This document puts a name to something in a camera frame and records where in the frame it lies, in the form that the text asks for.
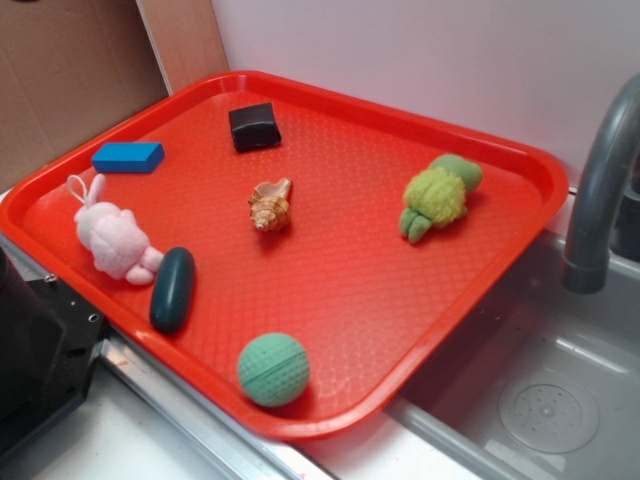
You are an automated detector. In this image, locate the green plush animal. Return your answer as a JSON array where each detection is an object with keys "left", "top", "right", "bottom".
[{"left": 399, "top": 154, "right": 484, "bottom": 244}]

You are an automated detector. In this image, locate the dark green oval soap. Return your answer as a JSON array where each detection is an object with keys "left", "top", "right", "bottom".
[{"left": 149, "top": 247, "right": 196, "bottom": 334}]

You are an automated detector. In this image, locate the tan conch seashell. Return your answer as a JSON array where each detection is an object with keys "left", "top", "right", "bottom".
[{"left": 248, "top": 178, "right": 293, "bottom": 232}]

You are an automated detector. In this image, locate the brown cardboard panel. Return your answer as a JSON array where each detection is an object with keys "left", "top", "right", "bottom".
[{"left": 1, "top": 1, "right": 167, "bottom": 190}]

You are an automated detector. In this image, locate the grey toy faucet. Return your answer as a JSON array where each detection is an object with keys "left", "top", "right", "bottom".
[{"left": 561, "top": 76, "right": 639, "bottom": 294}]

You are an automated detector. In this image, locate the grey plastic sink basin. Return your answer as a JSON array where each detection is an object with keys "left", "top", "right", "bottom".
[{"left": 388, "top": 233, "right": 639, "bottom": 479}]

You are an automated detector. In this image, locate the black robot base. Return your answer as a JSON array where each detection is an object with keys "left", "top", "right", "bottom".
[{"left": 1, "top": 253, "right": 106, "bottom": 460}]

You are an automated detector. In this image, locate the black rectangular block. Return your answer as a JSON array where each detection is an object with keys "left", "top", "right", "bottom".
[{"left": 228, "top": 103, "right": 282, "bottom": 153}]

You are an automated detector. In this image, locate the blue rectangular block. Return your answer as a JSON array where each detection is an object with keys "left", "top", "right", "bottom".
[{"left": 91, "top": 142, "right": 165, "bottom": 173}]

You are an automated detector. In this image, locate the red plastic tray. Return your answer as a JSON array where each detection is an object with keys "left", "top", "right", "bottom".
[{"left": 1, "top": 72, "right": 568, "bottom": 440}]

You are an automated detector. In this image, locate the green dimpled ball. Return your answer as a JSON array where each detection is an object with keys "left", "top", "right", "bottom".
[{"left": 237, "top": 333, "right": 311, "bottom": 408}]

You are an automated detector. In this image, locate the pink plush bunny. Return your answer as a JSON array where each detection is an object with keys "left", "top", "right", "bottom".
[{"left": 66, "top": 173, "right": 164, "bottom": 286}]

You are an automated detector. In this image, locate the wooden board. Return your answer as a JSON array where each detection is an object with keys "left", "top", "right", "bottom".
[{"left": 136, "top": 0, "right": 229, "bottom": 95}]

